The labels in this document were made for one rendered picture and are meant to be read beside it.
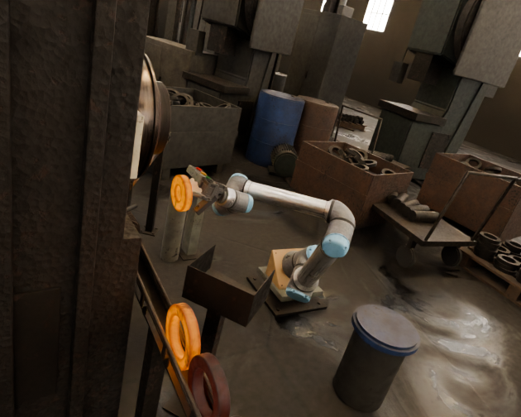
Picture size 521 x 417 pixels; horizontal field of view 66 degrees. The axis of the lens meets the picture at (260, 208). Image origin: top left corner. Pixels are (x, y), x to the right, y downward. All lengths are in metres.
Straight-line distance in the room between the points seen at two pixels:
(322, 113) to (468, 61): 2.03
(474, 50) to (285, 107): 2.59
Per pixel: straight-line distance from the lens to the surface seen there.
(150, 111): 1.41
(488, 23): 6.23
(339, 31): 6.37
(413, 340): 2.03
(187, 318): 1.15
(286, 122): 4.99
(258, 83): 5.66
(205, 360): 1.08
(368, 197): 3.77
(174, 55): 5.73
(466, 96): 6.84
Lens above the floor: 1.51
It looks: 23 degrees down
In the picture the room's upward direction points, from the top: 15 degrees clockwise
